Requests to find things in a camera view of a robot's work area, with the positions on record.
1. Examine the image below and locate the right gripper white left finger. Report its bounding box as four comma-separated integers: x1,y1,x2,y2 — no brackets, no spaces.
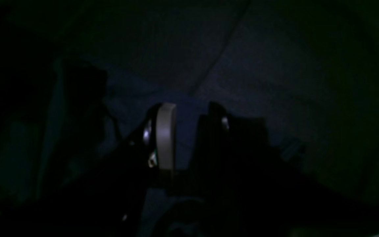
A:
142,103,177,171

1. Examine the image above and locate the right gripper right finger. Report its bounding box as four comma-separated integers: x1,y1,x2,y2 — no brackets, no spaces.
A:
200,102,379,237

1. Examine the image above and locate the dark grey t-shirt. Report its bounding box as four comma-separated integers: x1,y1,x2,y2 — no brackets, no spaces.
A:
0,0,379,202

